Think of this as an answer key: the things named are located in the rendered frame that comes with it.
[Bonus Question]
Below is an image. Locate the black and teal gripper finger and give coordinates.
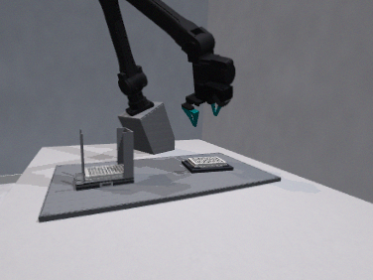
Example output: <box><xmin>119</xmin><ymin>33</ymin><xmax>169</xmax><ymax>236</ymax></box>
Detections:
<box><xmin>211</xmin><ymin>103</ymin><xmax>221</xmax><ymax>116</ymax></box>
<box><xmin>182</xmin><ymin>107</ymin><xmax>199</xmax><ymax>127</ymax></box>

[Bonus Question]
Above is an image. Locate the white well plate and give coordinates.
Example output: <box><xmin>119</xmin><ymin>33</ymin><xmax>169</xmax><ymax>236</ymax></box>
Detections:
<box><xmin>187</xmin><ymin>157</ymin><xmax>227</xmax><ymax>168</ymax></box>
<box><xmin>84</xmin><ymin>164</ymin><xmax>124</xmax><ymax>182</ymax></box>

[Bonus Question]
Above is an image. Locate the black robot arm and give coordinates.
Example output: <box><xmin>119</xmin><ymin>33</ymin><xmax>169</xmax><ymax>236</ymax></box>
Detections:
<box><xmin>98</xmin><ymin>0</ymin><xmax>235</xmax><ymax>116</ymax></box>

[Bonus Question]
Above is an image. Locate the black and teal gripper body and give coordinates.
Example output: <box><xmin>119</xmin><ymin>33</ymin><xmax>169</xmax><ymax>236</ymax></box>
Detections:
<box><xmin>182</xmin><ymin>80</ymin><xmax>215</xmax><ymax>111</ymax></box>

